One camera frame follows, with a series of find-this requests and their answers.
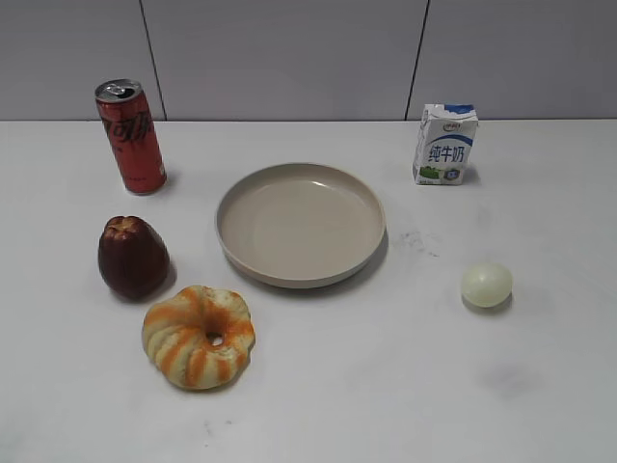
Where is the orange striped ring croissant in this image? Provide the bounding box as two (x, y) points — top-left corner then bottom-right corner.
(142, 285), (255, 391)

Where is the pale yellow egg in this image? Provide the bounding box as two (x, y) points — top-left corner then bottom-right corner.
(461, 262), (514, 308)

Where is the red cola can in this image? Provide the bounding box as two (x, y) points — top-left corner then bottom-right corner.
(94, 78), (167, 195)

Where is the white blue milk carton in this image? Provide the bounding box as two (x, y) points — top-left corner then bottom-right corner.
(413, 104), (479, 185)

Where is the dark red wax apple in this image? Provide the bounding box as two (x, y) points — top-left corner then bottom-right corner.
(97, 216), (171, 300)

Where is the beige round plate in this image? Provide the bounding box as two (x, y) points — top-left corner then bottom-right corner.
(215, 163), (387, 289)

